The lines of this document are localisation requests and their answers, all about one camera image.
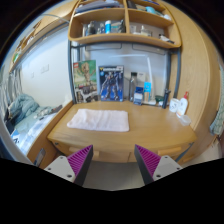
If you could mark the white mug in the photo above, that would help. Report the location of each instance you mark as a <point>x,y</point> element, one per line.
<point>173,106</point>

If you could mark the blue card tag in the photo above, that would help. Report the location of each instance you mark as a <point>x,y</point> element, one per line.
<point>147,87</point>

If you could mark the bed with blue bedding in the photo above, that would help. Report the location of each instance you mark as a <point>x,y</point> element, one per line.
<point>25,119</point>

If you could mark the white folded towel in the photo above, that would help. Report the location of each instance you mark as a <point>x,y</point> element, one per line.
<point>100,120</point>

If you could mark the blue robot model box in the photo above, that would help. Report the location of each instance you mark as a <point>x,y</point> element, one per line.
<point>111,82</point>

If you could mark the clear plastic container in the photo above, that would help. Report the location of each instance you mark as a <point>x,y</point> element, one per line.
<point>185,120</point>

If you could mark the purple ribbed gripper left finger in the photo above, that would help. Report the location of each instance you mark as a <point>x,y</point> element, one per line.
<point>73,168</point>

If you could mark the blue can on shelf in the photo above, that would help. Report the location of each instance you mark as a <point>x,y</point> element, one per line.
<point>108,26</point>

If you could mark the white bottle red cap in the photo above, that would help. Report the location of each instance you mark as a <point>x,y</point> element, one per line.
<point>183,104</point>

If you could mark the wooden desk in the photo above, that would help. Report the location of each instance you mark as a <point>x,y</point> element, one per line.
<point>153,128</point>

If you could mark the green toy box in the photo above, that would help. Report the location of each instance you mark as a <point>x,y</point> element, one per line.
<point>85,81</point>

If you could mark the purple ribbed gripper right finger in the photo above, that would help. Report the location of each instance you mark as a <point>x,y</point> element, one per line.
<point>152,166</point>

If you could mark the wooden wall shelf unit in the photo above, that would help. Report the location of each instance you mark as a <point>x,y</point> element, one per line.
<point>139,21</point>

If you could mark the small blue box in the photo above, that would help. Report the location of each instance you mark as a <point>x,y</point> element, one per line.
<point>138,96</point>

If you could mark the clear bottle black cap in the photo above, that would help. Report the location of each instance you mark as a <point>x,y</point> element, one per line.
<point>132,85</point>

